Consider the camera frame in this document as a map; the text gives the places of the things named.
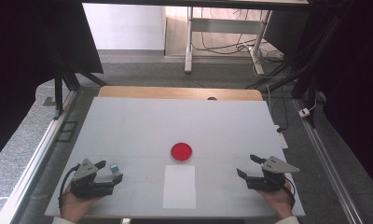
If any tangle of floor cables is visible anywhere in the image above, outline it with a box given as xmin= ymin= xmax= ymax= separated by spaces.
xmin=192 ymin=7 xmax=285 ymax=64

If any white power strip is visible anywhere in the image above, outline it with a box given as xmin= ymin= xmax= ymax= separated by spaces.
xmin=274 ymin=124 xmax=289 ymax=150

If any black metal stand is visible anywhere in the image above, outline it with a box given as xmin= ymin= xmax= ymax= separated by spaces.
xmin=245 ymin=0 xmax=356 ymax=129
xmin=51 ymin=60 xmax=108 ymax=121

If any person's right hand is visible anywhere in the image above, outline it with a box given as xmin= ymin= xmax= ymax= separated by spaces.
xmin=257 ymin=179 xmax=296 ymax=220

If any round red dish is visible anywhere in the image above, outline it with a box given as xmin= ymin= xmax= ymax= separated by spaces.
xmin=170 ymin=142 xmax=194 ymax=162

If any black curtain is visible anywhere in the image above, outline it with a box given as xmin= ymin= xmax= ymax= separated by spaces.
xmin=299 ymin=0 xmax=373 ymax=194
xmin=0 ymin=0 xmax=104 ymax=166

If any black power strip cable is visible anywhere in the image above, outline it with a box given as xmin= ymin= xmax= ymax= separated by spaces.
xmin=266 ymin=83 xmax=290 ymax=133

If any white desk frame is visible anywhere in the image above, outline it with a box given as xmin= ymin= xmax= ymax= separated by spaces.
xmin=184 ymin=7 xmax=273 ymax=76

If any right hand-held gripper black cable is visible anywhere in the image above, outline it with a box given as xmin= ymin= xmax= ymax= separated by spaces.
xmin=282 ymin=176 xmax=297 ymax=210

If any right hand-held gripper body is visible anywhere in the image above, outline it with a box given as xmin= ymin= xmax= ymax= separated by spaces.
xmin=245 ymin=156 xmax=300 ymax=192

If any white cover board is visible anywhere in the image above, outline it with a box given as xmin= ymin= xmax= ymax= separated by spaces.
xmin=44 ymin=96 xmax=306 ymax=218

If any aluminium rail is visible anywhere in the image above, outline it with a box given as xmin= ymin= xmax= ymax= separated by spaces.
xmin=292 ymin=98 xmax=365 ymax=224
xmin=0 ymin=90 xmax=80 ymax=224

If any wooden table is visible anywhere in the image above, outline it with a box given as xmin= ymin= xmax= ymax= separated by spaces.
xmin=97 ymin=85 xmax=264 ymax=102

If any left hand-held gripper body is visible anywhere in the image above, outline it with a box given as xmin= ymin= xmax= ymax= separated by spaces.
xmin=70 ymin=158 xmax=116 ymax=199

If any white paper sheet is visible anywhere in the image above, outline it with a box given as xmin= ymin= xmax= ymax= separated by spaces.
xmin=162 ymin=164 xmax=197 ymax=210

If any small blue and white stamp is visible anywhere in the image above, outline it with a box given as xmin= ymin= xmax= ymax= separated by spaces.
xmin=109 ymin=163 xmax=122 ymax=176

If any person's left hand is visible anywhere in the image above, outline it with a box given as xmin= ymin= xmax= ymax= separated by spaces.
xmin=61 ymin=183 xmax=104 ymax=224

